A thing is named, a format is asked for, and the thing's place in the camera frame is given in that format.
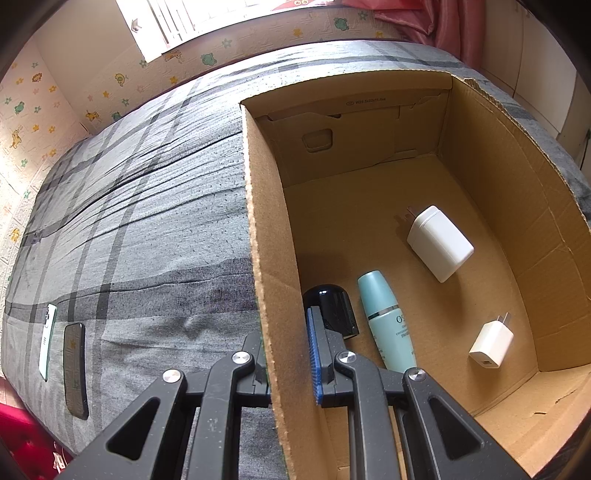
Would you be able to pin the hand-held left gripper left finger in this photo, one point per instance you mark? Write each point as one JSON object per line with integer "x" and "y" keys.
{"x": 258, "y": 387}

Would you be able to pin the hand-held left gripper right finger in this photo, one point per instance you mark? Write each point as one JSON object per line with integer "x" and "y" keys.
{"x": 315, "y": 355}

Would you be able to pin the teal cosmetic bottle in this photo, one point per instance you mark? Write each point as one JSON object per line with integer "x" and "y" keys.
{"x": 385, "y": 314}

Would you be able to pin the brown cardboard box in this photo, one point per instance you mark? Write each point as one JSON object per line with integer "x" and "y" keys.
{"x": 351, "y": 221}

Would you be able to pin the large white charger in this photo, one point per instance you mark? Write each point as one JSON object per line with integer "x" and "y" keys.
{"x": 438, "y": 242}

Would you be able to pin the small white charger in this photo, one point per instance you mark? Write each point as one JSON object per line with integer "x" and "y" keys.
{"x": 491, "y": 344}

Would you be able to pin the black cylindrical device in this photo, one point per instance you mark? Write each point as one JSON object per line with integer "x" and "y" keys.
{"x": 334, "y": 307}

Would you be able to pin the black smartphone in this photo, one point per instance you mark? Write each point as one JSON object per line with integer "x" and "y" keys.
{"x": 75, "y": 369}

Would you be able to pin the grey plaid bed cover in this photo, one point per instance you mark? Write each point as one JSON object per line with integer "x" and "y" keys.
{"x": 138, "y": 207}

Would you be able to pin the pale green smartphone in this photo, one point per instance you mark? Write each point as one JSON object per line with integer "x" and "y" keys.
{"x": 47, "y": 341}

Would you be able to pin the red cloth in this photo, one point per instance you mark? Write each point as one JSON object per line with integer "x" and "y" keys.
{"x": 23, "y": 434}

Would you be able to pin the pink curtain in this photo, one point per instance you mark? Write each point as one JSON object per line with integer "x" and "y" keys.
{"x": 452, "y": 27}

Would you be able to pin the white cabinet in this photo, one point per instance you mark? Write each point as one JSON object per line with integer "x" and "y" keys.
{"x": 531, "y": 69}

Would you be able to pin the window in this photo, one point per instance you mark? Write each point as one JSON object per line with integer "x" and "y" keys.
{"x": 157, "y": 23}

